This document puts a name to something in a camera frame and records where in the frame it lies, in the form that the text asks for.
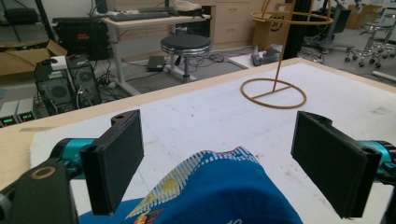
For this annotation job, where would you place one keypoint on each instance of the chrome stool with castors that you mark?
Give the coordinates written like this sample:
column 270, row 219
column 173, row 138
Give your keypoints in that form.
column 370, row 40

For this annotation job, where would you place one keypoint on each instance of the blue snack packet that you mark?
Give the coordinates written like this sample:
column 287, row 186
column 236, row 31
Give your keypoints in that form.
column 218, row 193

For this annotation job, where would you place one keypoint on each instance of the black equipment case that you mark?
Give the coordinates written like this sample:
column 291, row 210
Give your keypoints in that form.
column 81, row 37

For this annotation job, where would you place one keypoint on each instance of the white cloth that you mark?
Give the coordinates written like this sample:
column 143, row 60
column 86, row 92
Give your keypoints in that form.
column 186, row 5

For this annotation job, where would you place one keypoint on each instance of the black pillar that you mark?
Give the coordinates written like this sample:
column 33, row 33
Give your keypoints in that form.
column 297, row 31

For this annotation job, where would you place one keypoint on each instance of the black computer tower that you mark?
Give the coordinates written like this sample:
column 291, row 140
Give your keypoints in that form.
column 84, row 81
column 56, row 90

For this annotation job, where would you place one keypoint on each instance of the white power supply unit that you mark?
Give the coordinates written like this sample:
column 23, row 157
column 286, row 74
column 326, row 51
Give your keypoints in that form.
column 26, row 111
column 7, row 115

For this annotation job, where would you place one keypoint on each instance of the grey device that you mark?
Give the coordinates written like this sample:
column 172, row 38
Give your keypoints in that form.
column 264, row 56

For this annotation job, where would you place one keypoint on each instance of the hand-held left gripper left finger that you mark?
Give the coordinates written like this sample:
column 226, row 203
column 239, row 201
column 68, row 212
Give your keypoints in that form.
column 116, row 161

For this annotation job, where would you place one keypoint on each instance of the black office chair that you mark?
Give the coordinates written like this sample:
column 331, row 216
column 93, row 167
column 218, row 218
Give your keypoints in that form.
column 334, row 28

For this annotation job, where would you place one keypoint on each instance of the black keyboard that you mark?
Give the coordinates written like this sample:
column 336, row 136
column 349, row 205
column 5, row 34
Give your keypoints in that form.
column 140, row 16

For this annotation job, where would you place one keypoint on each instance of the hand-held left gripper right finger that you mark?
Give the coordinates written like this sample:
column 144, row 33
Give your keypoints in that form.
column 330, row 161

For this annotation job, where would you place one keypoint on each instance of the open cardboard box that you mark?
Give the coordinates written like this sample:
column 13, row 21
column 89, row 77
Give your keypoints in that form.
column 21, row 59

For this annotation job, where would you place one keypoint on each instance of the printed cardboard box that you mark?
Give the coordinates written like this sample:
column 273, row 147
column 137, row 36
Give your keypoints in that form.
column 269, row 34

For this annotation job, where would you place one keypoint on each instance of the wooden drawer cabinet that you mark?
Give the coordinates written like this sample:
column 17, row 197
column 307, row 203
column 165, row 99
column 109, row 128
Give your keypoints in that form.
column 232, row 21

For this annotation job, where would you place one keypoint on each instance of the round black stool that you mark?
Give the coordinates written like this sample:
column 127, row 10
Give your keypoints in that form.
column 186, row 43

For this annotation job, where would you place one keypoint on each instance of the flat black box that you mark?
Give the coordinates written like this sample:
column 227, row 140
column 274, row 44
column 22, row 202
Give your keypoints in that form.
column 156, row 63

